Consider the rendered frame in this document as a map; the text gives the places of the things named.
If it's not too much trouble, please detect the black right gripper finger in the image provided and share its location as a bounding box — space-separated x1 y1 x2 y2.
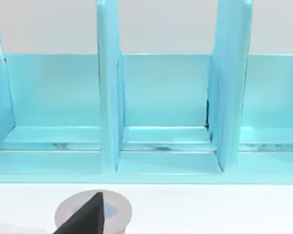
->
52 192 105 234

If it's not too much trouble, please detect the light blue rack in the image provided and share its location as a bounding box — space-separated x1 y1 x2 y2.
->
0 0 293 186

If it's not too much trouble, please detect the grey round can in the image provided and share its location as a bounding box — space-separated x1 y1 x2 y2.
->
54 190 133 234

